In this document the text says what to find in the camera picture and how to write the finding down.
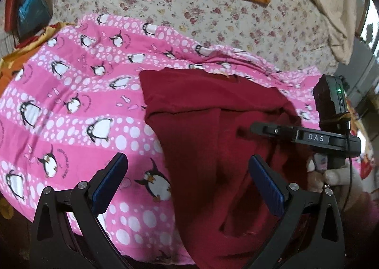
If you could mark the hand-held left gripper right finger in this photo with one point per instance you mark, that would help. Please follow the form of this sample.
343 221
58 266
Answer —
266 183

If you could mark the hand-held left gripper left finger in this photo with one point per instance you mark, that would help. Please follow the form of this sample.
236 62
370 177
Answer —
108 186

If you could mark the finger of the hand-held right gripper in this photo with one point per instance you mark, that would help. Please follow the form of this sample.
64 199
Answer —
272 130

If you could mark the dark red garment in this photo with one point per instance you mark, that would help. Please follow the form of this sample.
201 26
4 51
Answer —
207 138

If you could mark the person's right forearm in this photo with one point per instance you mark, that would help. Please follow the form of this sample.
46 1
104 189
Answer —
367 212

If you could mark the person's right hand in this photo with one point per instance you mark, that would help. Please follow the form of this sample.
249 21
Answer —
337 177

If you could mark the grey furniture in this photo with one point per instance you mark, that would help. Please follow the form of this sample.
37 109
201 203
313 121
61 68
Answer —
362 79

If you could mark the pink penguin blanket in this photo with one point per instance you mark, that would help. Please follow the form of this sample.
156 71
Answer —
74 127

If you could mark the red yellow decoration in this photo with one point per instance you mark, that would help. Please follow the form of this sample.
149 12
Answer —
366 167

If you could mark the beige cloth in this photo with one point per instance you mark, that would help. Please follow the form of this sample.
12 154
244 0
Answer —
331 5

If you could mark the floral bedsheet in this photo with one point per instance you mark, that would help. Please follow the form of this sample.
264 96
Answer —
207 20

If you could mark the orange yellow cloth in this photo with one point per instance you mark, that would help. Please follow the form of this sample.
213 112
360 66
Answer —
9 70

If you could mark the blue plastic bag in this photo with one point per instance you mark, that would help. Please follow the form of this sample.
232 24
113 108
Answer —
32 11

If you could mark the red bag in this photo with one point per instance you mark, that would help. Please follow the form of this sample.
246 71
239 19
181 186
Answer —
11 5

